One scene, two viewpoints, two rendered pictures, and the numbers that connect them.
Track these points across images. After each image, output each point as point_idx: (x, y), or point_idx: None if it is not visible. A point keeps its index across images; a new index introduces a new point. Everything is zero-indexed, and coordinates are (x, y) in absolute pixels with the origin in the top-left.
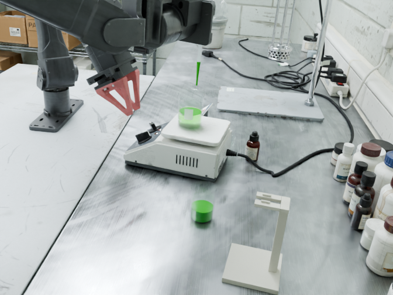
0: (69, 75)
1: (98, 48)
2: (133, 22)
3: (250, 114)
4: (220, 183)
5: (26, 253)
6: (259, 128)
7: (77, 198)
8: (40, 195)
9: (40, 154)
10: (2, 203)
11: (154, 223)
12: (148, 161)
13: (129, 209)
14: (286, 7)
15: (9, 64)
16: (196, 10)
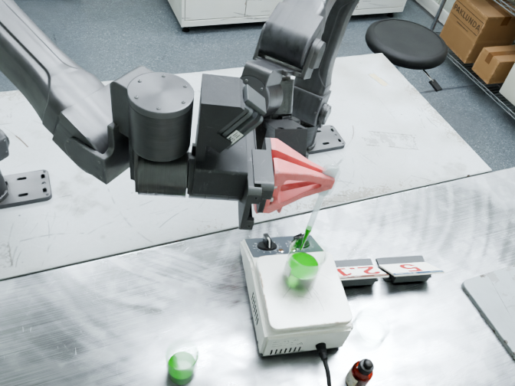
0: (308, 116)
1: (67, 155)
2: (91, 155)
3: (494, 332)
4: (265, 364)
5: (57, 252)
6: (460, 361)
7: (154, 243)
8: (144, 213)
9: None
10: (118, 196)
11: (145, 328)
12: (244, 269)
13: (159, 294)
14: None
15: (499, 24)
16: (226, 183)
